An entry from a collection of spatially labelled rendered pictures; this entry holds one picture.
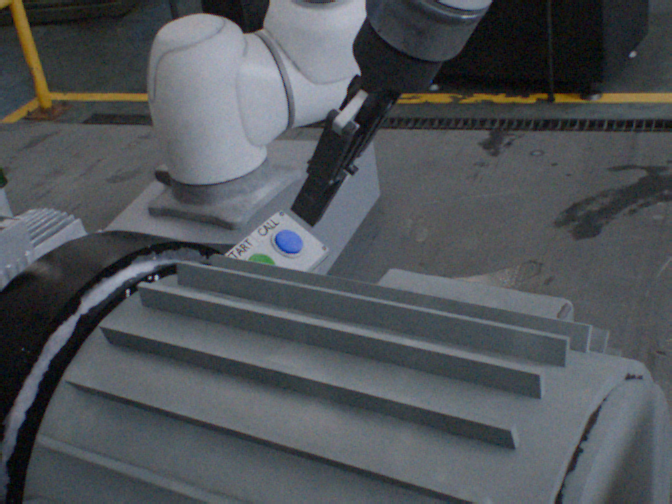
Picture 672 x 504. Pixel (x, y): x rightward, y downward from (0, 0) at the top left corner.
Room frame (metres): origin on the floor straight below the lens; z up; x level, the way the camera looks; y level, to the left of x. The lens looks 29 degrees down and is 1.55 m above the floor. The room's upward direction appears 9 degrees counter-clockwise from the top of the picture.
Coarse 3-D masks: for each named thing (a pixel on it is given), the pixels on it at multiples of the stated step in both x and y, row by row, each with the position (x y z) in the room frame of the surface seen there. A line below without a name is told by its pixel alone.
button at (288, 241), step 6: (276, 234) 0.91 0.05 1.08; (282, 234) 0.91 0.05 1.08; (288, 234) 0.91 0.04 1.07; (294, 234) 0.91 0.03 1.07; (276, 240) 0.90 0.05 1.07; (282, 240) 0.90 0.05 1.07; (288, 240) 0.90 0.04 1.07; (294, 240) 0.90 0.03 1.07; (300, 240) 0.91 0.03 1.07; (282, 246) 0.89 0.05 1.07; (288, 246) 0.89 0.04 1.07; (294, 246) 0.90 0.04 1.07; (300, 246) 0.90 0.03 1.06; (288, 252) 0.89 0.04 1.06; (294, 252) 0.89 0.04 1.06
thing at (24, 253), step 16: (0, 224) 0.89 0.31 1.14; (16, 224) 0.88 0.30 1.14; (0, 240) 0.87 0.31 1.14; (16, 240) 0.88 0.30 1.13; (0, 256) 0.86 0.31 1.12; (16, 256) 0.87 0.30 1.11; (32, 256) 0.89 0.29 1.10; (0, 272) 0.85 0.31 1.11; (16, 272) 0.87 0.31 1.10; (0, 288) 0.85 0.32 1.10
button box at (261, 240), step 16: (272, 224) 0.92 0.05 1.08; (288, 224) 0.93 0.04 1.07; (256, 240) 0.90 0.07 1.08; (272, 240) 0.90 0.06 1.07; (304, 240) 0.92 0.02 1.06; (240, 256) 0.87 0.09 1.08; (272, 256) 0.88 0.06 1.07; (288, 256) 0.89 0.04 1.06; (304, 256) 0.90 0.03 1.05; (320, 256) 0.90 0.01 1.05
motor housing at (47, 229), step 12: (24, 216) 0.99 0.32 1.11; (36, 216) 0.98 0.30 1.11; (48, 216) 0.97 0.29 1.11; (60, 216) 0.97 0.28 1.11; (72, 216) 0.97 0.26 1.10; (36, 228) 0.95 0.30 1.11; (48, 228) 0.95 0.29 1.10; (60, 228) 0.95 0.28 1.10; (72, 228) 0.95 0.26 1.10; (36, 240) 0.92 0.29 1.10; (48, 240) 0.93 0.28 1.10; (60, 240) 0.94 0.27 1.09; (36, 252) 0.91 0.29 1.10
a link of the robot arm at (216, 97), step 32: (160, 32) 1.42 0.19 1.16; (192, 32) 1.38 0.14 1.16; (224, 32) 1.39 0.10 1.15; (160, 64) 1.37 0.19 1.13; (192, 64) 1.35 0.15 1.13; (224, 64) 1.36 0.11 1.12; (256, 64) 1.39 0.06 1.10; (160, 96) 1.37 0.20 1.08; (192, 96) 1.34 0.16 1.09; (224, 96) 1.35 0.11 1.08; (256, 96) 1.37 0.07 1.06; (160, 128) 1.38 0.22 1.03; (192, 128) 1.34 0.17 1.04; (224, 128) 1.35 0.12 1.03; (256, 128) 1.37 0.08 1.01; (192, 160) 1.35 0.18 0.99; (224, 160) 1.35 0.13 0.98; (256, 160) 1.38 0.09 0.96
